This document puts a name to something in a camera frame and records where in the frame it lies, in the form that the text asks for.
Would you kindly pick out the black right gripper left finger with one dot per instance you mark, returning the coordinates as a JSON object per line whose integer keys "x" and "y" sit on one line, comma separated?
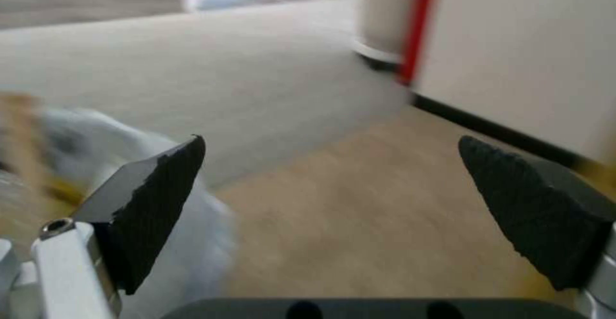
{"x": 144, "y": 203}

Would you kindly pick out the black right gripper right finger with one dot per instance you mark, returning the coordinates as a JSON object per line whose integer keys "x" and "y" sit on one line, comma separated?
{"x": 534, "y": 203}

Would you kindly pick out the wicker trash bin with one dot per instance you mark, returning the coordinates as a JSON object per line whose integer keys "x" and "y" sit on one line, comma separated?
{"x": 21, "y": 145}

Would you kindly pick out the grey carpet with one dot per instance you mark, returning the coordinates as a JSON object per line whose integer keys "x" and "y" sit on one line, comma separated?
{"x": 192, "y": 81}

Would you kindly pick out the red vertical strip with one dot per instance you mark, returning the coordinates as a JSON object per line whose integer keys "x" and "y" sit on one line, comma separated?
{"x": 417, "y": 26}

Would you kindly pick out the white round column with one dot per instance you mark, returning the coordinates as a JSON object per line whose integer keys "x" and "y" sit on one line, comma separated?
{"x": 382, "y": 12}

